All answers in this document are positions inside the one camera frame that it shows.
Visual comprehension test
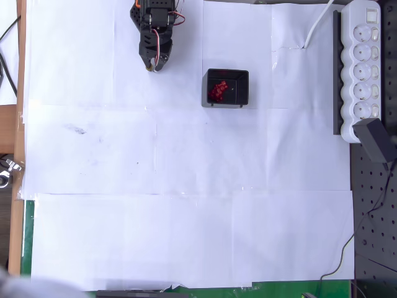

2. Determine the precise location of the black power adapter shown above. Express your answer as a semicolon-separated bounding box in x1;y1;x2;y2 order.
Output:
352;117;393;164

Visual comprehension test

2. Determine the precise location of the white power strip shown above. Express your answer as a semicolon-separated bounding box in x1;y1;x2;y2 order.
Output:
340;0;381;144

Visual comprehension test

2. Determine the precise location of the white paper table cover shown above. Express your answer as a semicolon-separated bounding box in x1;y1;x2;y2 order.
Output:
20;0;356;292

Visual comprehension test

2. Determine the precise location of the black square bin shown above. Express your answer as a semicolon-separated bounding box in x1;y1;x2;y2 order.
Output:
201;68;250;109

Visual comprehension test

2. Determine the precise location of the green cutting mat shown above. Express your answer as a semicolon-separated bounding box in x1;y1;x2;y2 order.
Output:
20;199;353;298

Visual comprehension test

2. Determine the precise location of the black perforated pegboard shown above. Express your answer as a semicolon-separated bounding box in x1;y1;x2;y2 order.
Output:
349;0;397;298

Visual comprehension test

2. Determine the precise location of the metal clamp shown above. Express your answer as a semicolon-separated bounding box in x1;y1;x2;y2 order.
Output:
0;158;25;189

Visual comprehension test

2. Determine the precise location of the black flat device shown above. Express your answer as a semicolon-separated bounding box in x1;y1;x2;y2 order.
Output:
95;289;189;298

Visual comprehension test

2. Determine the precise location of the thin black adapter cable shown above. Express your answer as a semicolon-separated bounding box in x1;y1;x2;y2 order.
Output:
316;161;395;298

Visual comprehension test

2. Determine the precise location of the blurred grey object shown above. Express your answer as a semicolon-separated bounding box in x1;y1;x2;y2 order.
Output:
0;265;86;298

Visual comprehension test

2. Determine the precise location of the white power cable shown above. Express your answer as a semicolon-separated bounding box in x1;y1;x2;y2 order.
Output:
303;0;335;50

